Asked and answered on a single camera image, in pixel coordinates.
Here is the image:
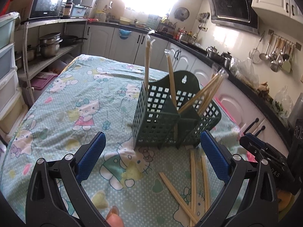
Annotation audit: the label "right hand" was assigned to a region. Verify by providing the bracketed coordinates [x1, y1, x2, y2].
[277, 189, 293, 212]

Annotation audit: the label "left hand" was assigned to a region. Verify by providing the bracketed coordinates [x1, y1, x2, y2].
[106, 206, 124, 227]

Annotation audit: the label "pink blanket under cloth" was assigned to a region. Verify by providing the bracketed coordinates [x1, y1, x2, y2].
[214, 97, 256, 162]

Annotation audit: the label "hello kitty tablecloth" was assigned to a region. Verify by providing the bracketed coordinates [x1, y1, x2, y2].
[1, 55, 245, 226]

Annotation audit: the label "plastic drawer tower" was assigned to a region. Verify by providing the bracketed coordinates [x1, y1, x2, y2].
[1, 12, 28, 140]

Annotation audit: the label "pink storage box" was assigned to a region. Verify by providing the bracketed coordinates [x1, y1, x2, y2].
[30, 72, 58, 100]

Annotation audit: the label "green plastic utensil basket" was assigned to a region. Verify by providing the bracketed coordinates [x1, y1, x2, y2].
[132, 71, 221, 148]

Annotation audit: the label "hanging utensil rack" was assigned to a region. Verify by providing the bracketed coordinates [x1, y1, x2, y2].
[248, 30, 302, 74]

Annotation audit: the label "stacked steel pots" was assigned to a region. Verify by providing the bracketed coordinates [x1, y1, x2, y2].
[39, 32, 62, 58]

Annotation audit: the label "black frying pan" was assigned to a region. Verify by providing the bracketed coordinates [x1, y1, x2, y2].
[60, 35, 87, 46]

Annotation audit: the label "steel kettle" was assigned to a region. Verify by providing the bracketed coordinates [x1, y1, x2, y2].
[206, 46, 219, 61]

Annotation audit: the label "blue hanging basket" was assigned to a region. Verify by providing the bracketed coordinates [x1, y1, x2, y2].
[119, 29, 131, 40]

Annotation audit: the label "light blue container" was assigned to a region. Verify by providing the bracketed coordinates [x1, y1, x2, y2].
[70, 4, 87, 18]

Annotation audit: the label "white upper cabinet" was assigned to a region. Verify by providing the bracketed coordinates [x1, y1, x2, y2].
[252, 0, 302, 25]

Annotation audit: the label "black range hood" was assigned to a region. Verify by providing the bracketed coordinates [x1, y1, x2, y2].
[208, 0, 259, 34]

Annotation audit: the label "black microwave oven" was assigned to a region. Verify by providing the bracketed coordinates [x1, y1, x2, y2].
[9, 0, 67, 22]

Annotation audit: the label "wall fan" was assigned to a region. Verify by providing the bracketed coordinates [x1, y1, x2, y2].
[174, 7, 190, 22]

